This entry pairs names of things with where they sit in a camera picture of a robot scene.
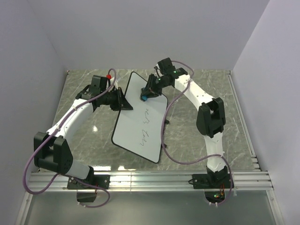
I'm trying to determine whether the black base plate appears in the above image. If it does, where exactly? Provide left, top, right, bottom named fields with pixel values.
left=67, top=174, right=110, bottom=190
left=188, top=173, right=232, bottom=189

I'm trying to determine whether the white whiteboard black frame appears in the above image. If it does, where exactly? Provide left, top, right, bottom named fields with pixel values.
left=111, top=72, right=168, bottom=164

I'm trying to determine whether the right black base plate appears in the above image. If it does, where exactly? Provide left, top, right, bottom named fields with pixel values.
left=188, top=173, right=232, bottom=189

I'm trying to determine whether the aluminium mounting rail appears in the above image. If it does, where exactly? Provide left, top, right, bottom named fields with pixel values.
left=28, top=171, right=274, bottom=192

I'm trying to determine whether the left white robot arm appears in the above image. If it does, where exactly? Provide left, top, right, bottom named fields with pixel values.
left=34, top=75, right=133, bottom=188

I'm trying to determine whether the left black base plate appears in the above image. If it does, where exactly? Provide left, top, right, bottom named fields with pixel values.
left=67, top=174, right=110, bottom=190

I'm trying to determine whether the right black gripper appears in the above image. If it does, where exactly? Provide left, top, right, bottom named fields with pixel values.
left=140, top=75, right=169, bottom=100

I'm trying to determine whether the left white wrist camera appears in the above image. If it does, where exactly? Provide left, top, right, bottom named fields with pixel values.
left=106, top=75, right=122, bottom=88

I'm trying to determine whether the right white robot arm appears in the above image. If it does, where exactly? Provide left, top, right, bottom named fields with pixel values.
left=140, top=58, right=230, bottom=188

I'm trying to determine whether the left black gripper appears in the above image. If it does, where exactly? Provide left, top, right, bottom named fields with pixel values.
left=102, top=87, right=134, bottom=112

